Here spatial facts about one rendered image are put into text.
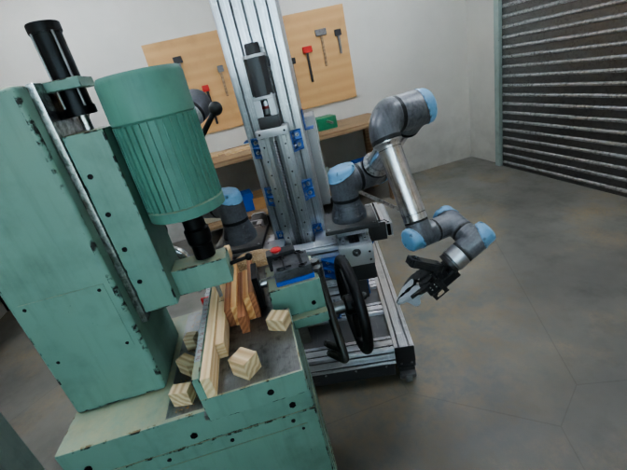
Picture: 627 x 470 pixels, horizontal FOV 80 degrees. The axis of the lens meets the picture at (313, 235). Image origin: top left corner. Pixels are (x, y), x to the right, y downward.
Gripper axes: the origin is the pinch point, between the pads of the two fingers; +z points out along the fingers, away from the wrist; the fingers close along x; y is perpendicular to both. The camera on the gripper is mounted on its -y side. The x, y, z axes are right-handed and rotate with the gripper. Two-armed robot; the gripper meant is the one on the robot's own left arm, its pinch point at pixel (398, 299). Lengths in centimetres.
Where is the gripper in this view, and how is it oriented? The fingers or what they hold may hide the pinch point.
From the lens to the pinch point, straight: 123.7
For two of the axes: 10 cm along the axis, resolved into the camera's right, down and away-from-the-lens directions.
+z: -7.3, 6.7, 1.3
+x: -1.8, -3.7, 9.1
